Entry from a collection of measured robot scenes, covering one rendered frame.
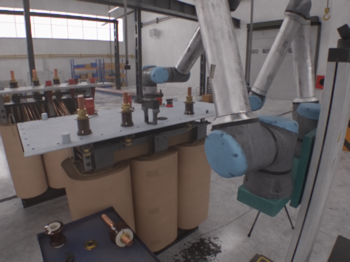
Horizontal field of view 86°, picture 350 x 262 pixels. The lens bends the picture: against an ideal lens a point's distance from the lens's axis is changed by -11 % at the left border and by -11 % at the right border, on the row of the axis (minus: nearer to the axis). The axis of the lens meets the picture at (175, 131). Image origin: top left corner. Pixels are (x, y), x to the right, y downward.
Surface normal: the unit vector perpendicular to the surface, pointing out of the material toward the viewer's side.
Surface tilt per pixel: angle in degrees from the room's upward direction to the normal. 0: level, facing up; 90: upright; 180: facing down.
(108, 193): 90
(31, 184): 90
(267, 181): 70
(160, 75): 90
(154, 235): 90
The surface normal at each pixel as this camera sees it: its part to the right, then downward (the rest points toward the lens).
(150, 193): 0.27, 0.27
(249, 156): 0.46, 0.08
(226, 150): -0.87, 0.22
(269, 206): -0.75, 0.18
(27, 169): 0.66, 0.21
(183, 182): -0.31, 0.26
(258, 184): -0.71, -0.15
